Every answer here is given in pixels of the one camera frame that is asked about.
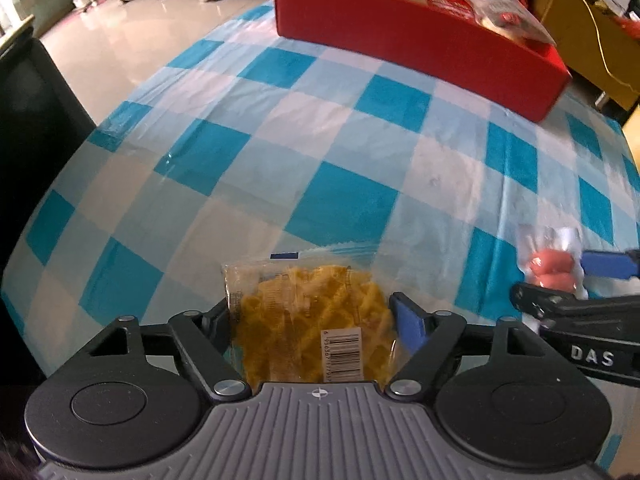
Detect vacuum packed red sausages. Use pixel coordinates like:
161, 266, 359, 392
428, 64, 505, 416
516, 224, 588, 299

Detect yellow crispy chips bag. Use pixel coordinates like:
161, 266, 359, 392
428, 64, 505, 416
222, 243, 402, 390

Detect round bun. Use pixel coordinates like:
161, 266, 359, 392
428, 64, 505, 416
464, 0, 555, 46

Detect red biscuit snack box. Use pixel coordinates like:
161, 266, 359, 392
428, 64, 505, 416
427, 0, 475, 20

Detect blue white checkered tablecloth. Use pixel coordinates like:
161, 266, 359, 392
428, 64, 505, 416
2, 4, 639, 373

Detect dark chair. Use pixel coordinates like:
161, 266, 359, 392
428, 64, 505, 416
0, 28, 96, 266

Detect red storage box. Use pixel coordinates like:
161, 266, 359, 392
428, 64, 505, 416
274, 0, 570, 122

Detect yellow cable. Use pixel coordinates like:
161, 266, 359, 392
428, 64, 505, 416
569, 0, 637, 92

